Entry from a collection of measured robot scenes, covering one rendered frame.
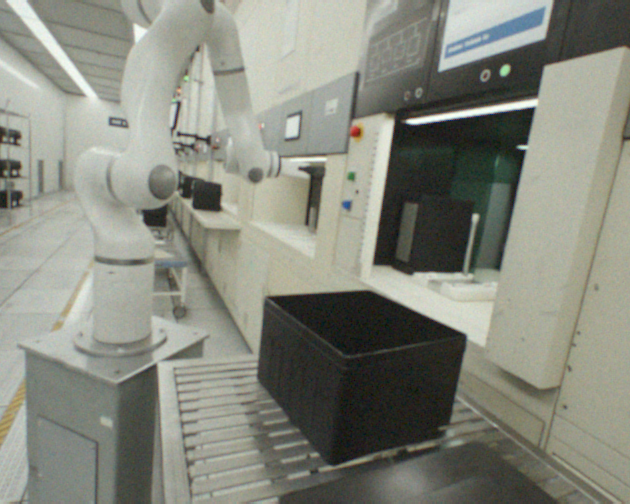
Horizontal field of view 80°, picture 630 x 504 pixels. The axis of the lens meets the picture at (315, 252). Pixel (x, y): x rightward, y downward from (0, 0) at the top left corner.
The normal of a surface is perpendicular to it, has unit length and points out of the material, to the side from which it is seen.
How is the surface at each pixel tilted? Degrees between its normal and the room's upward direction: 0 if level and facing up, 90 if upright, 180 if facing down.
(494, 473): 0
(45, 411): 90
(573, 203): 90
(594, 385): 90
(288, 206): 90
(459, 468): 0
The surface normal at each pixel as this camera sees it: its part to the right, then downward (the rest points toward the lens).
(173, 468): 0.12, -0.98
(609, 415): -0.91, -0.04
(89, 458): -0.36, 0.12
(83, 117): 0.40, 0.21
